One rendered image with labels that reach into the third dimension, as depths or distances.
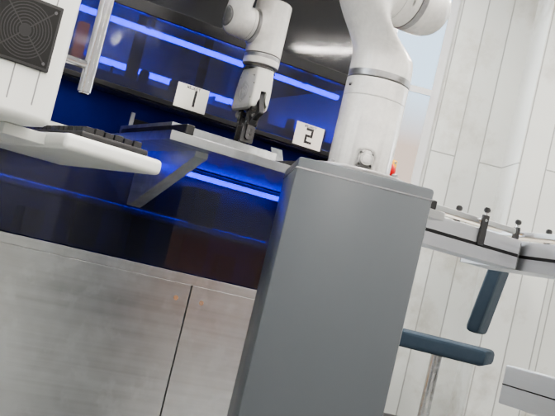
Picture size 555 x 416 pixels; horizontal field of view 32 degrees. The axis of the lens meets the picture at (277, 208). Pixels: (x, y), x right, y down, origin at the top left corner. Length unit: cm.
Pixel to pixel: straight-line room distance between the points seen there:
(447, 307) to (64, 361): 340
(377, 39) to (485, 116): 375
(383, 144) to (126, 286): 82
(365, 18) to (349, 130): 21
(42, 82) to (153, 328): 86
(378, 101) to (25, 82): 63
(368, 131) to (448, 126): 370
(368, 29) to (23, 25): 62
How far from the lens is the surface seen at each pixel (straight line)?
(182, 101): 239
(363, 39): 186
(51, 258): 230
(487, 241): 304
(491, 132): 556
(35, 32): 173
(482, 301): 468
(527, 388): 306
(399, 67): 185
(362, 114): 182
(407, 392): 544
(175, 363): 244
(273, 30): 225
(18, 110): 171
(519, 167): 529
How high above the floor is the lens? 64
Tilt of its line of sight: 4 degrees up
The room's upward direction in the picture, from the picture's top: 13 degrees clockwise
